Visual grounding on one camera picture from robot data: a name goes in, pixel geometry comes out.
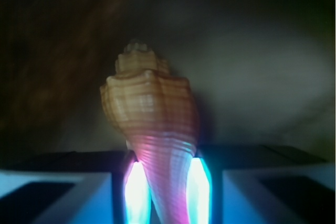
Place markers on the sensor gripper right finger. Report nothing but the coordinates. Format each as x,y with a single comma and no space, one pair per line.
260,184

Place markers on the sensor gripper left finger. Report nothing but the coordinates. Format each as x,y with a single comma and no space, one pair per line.
76,187

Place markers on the orange spiral sea shell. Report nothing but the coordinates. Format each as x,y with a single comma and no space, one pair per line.
157,114

